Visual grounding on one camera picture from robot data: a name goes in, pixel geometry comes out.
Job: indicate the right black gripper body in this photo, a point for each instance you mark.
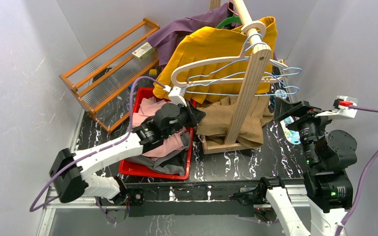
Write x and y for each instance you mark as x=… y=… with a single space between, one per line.
x=309 y=126

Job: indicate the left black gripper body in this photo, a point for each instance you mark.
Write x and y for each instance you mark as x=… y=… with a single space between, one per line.
x=191 y=115

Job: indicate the khaki tan garment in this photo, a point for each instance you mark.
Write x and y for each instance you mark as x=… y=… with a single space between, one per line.
x=216 y=123

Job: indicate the pink ruffled garment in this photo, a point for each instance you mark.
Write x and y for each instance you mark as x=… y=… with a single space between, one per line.
x=160 y=125

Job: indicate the grey pleated skirt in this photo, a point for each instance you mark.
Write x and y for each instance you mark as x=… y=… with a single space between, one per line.
x=174 y=163

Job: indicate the mustard yellow garment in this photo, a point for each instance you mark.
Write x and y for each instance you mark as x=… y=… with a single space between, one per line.
x=207 y=43

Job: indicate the green hanger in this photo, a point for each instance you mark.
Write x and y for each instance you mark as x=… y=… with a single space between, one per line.
x=229 y=23

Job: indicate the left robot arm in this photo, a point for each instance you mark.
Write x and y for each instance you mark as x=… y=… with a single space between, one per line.
x=73 y=173

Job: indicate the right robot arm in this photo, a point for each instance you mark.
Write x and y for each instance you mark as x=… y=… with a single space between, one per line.
x=328 y=154

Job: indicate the round blue white tin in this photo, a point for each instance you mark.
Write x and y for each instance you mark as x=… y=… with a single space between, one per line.
x=281 y=94

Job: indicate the wooden clothes rack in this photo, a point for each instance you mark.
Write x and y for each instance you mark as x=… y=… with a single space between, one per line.
x=259 y=57

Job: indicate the red plastic tray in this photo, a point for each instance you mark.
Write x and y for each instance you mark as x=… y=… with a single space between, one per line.
x=134 y=169

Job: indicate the small white box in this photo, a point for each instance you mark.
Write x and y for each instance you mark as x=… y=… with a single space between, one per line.
x=143 y=51

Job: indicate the purple garment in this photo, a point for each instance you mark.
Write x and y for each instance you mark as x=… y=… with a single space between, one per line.
x=166 y=39

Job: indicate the orange wooden shoe rack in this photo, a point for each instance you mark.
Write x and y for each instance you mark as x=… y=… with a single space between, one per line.
x=98 y=82

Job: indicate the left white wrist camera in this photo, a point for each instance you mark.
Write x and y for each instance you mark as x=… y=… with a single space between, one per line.
x=176 y=95

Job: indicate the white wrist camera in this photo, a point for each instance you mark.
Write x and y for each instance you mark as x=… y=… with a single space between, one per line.
x=340 y=109
x=176 y=95

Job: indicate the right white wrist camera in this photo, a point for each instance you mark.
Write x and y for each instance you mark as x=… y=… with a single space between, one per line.
x=340 y=109

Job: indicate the black metal base frame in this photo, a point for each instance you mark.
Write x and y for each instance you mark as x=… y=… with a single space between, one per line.
x=237 y=197

